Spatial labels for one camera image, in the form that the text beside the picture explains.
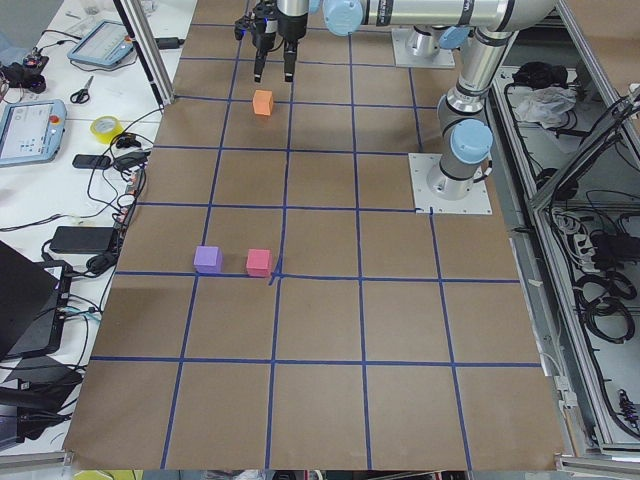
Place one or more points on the black phone device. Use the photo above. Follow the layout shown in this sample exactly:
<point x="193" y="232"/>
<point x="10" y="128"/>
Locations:
<point x="91" y="161"/>

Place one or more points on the black laptop computer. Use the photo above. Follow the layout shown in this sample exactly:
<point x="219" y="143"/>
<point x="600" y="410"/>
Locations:
<point x="33" y="296"/>

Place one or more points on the black handled scissors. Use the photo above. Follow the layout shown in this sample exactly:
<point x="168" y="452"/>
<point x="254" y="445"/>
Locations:
<point x="82" y="95"/>

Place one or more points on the aluminium frame post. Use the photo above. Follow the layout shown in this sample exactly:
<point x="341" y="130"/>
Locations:
<point x="135" y="21"/>

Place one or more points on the white crumpled cloth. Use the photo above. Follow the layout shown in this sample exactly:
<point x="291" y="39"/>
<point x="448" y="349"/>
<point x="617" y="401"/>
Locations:
<point x="548" y="107"/>

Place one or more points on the purple foam block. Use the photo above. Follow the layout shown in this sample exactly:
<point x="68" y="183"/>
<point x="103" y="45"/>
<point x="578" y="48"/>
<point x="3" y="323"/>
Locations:
<point x="208" y="259"/>

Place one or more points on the near blue teach pendant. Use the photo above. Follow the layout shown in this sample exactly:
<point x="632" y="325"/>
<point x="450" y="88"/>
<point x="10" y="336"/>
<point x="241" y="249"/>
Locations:
<point x="31" y="132"/>

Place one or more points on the orange foam block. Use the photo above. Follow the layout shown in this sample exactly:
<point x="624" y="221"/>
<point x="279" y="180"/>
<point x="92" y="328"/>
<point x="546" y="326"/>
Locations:
<point x="263" y="102"/>

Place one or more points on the wrist black camera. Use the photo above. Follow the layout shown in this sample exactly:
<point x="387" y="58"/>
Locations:
<point x="260" y="22"/>

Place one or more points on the black power adapter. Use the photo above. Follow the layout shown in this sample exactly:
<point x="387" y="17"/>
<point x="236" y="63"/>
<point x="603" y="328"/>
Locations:
<point x="81" y="240"/>

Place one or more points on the blue teach pendant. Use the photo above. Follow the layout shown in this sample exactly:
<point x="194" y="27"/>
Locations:
<point x="105" y="46"/>
<point x="31" y="132"/>

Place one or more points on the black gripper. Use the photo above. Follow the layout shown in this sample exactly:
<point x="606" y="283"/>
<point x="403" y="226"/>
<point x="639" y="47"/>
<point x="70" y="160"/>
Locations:
<point x="274" y="31"/>

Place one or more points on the yellow tape roll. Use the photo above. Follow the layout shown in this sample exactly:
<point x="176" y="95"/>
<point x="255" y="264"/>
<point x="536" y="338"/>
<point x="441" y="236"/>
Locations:
<point x="106" y="128"/>

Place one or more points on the pink foam block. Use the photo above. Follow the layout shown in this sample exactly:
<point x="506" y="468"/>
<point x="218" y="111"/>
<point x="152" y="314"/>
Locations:
<point x="259" y="263"/>

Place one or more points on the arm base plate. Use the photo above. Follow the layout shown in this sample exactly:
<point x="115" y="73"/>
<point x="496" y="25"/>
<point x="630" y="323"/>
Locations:
<point x="435" y="193"/>
<point x="419" y="47"/>

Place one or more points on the far blue teach pendant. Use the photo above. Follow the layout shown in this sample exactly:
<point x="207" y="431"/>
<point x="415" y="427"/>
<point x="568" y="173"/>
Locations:
<point x="105" y="46"/>

